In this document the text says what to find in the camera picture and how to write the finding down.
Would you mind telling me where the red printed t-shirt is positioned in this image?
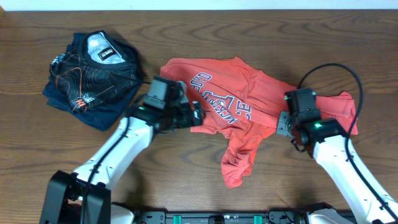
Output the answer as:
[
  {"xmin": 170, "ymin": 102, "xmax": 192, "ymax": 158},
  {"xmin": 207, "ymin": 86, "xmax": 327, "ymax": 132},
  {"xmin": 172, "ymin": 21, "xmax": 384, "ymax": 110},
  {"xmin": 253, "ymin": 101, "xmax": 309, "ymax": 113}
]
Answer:
[{"xmin": 159, "ymin": 56, "xmax": 359, "ymax": 189}]

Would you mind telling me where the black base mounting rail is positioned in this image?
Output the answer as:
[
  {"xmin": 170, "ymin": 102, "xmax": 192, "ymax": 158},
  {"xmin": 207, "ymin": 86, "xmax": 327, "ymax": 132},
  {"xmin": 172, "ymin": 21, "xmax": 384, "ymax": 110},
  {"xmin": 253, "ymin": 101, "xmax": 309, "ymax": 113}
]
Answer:
[{"xmin": 132, "ymin": 210, "xmax": 309, "ymax": 224}]

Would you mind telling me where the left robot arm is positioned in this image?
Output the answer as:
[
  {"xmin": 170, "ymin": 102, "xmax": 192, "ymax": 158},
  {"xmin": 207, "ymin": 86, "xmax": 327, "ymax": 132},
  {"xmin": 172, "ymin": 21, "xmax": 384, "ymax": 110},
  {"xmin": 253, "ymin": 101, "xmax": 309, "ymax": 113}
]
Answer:
[{"xmin": 39, "ymin": 77, "xmax": 205, "ymax": 224}]

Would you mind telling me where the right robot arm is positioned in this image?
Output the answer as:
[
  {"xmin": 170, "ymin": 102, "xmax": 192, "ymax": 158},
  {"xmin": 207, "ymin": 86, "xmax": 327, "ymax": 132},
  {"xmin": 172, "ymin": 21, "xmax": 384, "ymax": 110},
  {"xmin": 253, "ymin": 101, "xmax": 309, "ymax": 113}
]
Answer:
[{"xmin": 277, "ymin": 88, "xmax": 397, "ymax": 223}]

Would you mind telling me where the folded navy blue garment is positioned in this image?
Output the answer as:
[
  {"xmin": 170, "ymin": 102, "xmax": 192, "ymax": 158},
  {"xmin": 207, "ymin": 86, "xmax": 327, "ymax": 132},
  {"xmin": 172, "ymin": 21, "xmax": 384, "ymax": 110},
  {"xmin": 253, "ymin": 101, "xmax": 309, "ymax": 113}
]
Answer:
[{"xmin": 43, "ymin": 63, "xmax": 143, "ymax": 131}]

